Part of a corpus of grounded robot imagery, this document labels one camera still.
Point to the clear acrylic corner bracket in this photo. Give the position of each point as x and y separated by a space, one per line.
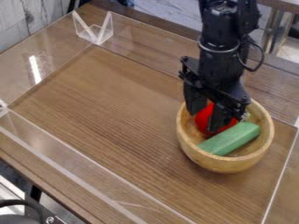
93 33

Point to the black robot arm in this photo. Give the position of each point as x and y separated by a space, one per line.
228 20

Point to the green rectangular block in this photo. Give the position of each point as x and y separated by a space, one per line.
229 139

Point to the clear acrylic front wall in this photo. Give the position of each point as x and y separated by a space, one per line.
100 194

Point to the red plush fruit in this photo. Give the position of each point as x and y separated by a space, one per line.
201 120

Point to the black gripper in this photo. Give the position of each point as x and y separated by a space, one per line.
211 78

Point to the wooden bowl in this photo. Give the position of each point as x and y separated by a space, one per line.
244 156

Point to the black table leg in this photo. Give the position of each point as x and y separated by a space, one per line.
35 193

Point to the metal stand in background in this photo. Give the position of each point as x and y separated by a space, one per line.
277 26

